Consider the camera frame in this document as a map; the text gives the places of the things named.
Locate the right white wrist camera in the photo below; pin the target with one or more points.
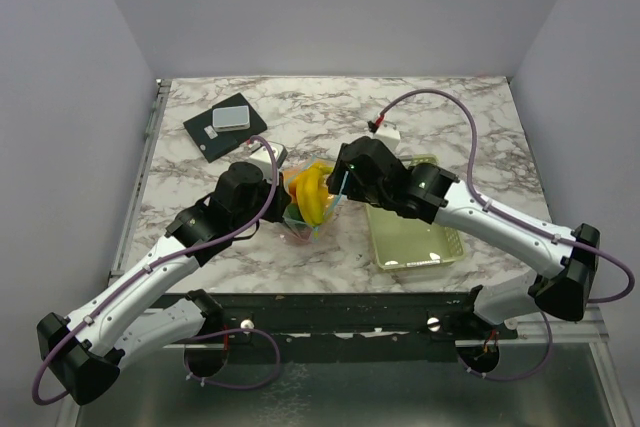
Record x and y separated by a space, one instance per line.
385 132

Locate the orange yellow toy mango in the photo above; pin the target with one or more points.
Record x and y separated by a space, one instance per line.
291 182

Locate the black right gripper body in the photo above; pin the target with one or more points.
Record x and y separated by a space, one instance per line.
352 187

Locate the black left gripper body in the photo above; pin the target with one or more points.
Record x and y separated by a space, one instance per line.
246 218

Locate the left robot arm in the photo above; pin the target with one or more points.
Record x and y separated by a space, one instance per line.
87 349

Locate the black flat box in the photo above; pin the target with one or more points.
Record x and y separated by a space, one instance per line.
212 144

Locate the green toy fruit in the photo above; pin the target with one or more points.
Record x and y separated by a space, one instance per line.
293 213

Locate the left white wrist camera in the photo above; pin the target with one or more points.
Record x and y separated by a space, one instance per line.
261 158

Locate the yellow toy banana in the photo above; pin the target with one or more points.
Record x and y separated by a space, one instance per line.
311 198

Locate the clear zip top bag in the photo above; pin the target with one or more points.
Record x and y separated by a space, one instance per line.
302 232

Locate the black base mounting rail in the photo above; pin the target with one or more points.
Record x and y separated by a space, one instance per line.
346 328

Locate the small white device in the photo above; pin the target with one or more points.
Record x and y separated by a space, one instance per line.
231 118

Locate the pale green plastic basket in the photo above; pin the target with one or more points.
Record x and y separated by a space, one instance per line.
399 243

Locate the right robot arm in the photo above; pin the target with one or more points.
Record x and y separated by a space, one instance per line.
562 262

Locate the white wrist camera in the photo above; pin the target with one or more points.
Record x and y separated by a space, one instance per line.
385 132
261 158

